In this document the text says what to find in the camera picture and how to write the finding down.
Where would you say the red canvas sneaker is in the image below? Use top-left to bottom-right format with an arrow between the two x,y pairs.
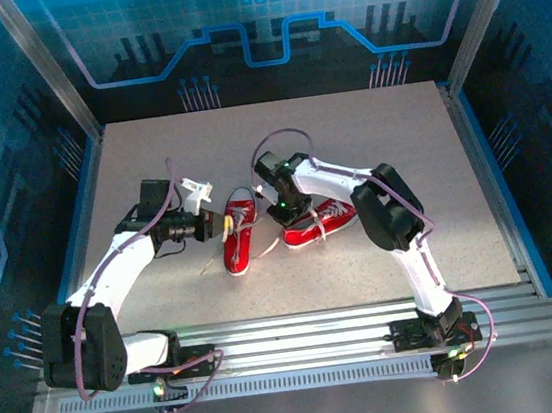
278,195 -> 362,251
213,184 -> 267,278

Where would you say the black controller module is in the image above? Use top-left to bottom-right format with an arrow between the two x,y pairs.
148,373 -> 192,413
430,346 -> 473,386

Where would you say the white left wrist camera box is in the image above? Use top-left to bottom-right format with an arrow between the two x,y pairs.
177,173 -> 219,220

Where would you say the aluminium table side rail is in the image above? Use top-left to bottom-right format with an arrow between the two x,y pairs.
436,71 -> 552,308
21,134 -> 128,360

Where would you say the aluminium rail frame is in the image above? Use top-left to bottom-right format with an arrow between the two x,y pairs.
30,279 -> 552,404

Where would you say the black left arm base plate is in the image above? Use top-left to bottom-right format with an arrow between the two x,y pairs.
124,341 -> 221,387

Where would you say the slotted grey cable duct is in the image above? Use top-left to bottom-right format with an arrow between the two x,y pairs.
56,352 -> 444,413

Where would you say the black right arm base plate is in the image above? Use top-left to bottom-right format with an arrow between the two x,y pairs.
387,308 -> 485,355

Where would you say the aluminium frame post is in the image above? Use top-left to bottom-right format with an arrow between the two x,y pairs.
434,0 -> 547,99
0,0 -> 107,153

